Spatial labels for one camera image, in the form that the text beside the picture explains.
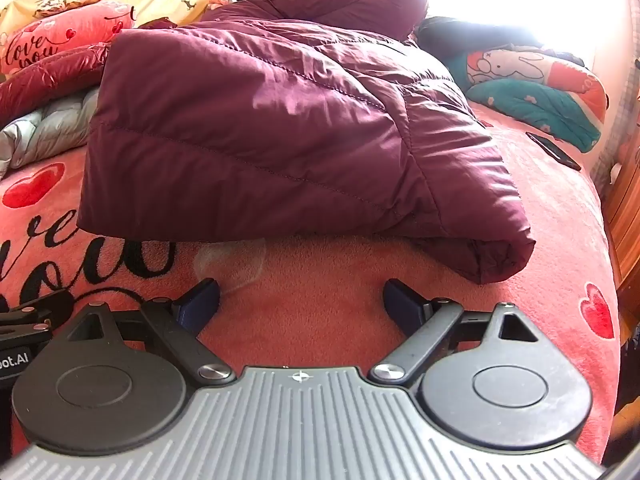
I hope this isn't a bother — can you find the pink checked curtain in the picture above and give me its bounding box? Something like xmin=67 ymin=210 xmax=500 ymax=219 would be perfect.
xmin=600 ymin=60 xmax=640 ymax=196

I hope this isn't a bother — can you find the purple down jacket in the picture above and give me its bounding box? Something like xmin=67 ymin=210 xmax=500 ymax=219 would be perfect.
xmin=77 ymin=0 xmax=537 ymax=286

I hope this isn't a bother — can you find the dark navy jacket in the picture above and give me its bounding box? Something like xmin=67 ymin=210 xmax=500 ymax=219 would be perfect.
xmin=415 ymin=16 xmax=543 ymax=59

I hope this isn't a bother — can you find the pink lettered folded blanket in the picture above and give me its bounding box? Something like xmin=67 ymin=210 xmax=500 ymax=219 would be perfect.
xmin=0 ymin=2 xmax=137 ymax=78

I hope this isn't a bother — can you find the brown patterned small pillow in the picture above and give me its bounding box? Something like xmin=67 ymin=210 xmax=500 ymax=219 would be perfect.
xmin=30 ymin=0 xmax=118 ymax=18

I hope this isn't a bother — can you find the black smartphone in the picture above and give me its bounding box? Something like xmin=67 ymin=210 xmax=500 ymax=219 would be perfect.
xmin=526 ymin=131 xmax=582 ymax=172

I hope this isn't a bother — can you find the rabbit printed orange teal quilt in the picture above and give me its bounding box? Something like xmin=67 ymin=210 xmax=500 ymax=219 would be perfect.
xmin=445 ymin=47 xmax=611 ymax=153

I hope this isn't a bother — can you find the pink heart printed blanket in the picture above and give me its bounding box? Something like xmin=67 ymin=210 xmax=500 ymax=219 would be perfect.
xmin=0 ymin=85 xmax=626 ymax=466

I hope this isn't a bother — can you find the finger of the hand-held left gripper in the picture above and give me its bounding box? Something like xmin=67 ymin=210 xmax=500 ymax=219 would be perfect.
xmin=0 ymin=288 xmax=71 ymax=337

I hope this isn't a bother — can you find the light grey down jacket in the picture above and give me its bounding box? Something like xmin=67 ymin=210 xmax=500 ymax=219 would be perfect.
xmin=0 ymin=85 xmax=101 ymax=181

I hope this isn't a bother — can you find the brown wooden cabinet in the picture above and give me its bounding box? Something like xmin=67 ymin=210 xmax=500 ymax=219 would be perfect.
xmin=602 ymin=160 xmax=640 ymax=311

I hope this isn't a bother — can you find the black jacket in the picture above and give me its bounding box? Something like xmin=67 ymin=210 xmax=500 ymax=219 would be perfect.
xmin=544 ymin=47 xmax=586 ymax=68

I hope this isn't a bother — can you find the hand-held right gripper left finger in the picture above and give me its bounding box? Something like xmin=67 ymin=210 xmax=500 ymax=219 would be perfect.
xmin=52 ymin=277 xmax=237 ymax=387

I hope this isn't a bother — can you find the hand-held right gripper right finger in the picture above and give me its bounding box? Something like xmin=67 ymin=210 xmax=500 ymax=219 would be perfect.
xmin=369 ymin=278 xmax=546 ymax=386

